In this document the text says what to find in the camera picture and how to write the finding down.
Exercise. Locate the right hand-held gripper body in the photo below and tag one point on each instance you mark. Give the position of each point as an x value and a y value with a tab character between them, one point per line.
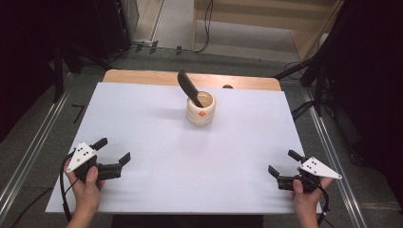
305	180

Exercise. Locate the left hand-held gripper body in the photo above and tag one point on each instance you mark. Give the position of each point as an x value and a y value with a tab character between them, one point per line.
106	171

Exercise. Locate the cream ribbed utensil holder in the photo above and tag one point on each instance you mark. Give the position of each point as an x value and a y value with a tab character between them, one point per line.
206	118

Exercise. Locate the black spatula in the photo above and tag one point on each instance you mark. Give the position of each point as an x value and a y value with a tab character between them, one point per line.
187	85

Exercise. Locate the person's right hand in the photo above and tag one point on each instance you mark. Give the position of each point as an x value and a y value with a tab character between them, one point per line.
304	201

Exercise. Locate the person's left hand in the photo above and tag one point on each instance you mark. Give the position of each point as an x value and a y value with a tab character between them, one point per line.
84	194

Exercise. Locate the white board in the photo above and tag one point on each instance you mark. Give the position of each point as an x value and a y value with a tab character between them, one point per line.
190	158

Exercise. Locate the black stand with legs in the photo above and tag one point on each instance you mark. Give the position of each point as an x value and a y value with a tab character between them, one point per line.
318	82

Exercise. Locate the wooden table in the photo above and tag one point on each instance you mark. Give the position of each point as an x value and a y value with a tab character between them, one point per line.
142	77

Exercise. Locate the black tripod stand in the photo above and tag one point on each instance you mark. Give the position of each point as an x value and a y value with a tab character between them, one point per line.
58	72

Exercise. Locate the person's dark clothing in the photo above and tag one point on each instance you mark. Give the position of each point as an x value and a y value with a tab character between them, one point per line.
187	221

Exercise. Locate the black curtain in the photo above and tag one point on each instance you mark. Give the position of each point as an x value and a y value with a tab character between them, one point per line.
22	47
370	79

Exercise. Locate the black equipment cabinet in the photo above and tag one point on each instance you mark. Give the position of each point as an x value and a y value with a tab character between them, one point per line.
114	25

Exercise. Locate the metal floor rail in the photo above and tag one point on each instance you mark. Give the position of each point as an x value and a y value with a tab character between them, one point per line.
34	142
329	152

